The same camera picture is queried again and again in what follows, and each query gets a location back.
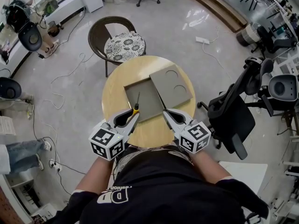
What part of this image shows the black mesh office chair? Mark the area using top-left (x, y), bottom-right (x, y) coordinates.
top-left (197, 56), bottom-right (274, 161)

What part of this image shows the wooden step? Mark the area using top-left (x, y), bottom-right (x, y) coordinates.
top-left (175, 0), bottom-right (249, 33)

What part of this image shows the person's left forearm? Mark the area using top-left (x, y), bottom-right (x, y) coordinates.
top-left (74, 156), bottom-right (115, 194)

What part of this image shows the grey tray box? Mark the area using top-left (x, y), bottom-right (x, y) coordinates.
top-left (123, 77), bottom-right (168, 123)

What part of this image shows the yellow-handled screwdriver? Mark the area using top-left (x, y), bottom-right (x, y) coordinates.
top-left (131, 91), bottom-right (141, 117)

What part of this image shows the white power cable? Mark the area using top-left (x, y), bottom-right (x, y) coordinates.
top-left (202, 26), bottom-right (233, 85)

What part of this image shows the white floor socket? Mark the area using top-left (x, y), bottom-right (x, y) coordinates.
top-left (48, 159), bottom-right (64, 173)

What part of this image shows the round wooden table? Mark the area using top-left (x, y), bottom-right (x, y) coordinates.
top-left (101, 55), bottom-right (197, 148)

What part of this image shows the black backpack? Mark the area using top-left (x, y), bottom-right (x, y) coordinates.
top-left (5, 5), bottom-right (31, 34)

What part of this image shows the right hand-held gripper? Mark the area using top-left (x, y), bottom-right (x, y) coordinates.
top-left (162, 108), bottom-right (212, 154)

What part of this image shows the white table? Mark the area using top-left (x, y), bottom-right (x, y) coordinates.
top-left (218, 161), bottom-right (269, 197)

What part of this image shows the grey box lid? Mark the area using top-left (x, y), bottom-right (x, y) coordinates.
top-left (149, 64), bottom-right (194, 110)

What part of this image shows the dark wicker chair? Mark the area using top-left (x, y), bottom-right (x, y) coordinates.
top-left (87, 16), bottom-right (147, 78)

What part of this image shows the floral seat cushion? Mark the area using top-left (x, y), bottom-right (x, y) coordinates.
top-left (104, 31), bottom-right (147, 63)

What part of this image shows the person's black t-shirt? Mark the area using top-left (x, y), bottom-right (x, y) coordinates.
top-left (52, 145), bottom-right (271, 224)

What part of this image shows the person's right forearm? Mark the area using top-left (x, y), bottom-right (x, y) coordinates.
top-left (186, 148), bottom-right (235, 185)

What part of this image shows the woven basket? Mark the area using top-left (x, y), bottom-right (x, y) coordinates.
top-left (235, 23), bottom-right (262, 47)

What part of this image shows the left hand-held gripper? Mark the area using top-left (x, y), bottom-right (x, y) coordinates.
top-left (88, 108), bottom-right (140, 161)

